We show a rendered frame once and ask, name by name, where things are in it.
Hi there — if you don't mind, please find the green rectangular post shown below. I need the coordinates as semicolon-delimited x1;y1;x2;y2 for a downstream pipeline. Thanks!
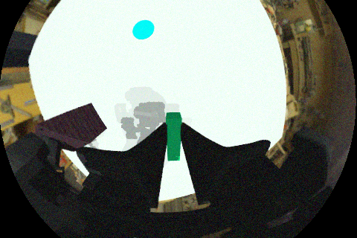
166;113;182;161

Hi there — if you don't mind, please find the cyan flat circle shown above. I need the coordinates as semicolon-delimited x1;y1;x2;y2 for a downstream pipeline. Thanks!
133;20;155;39

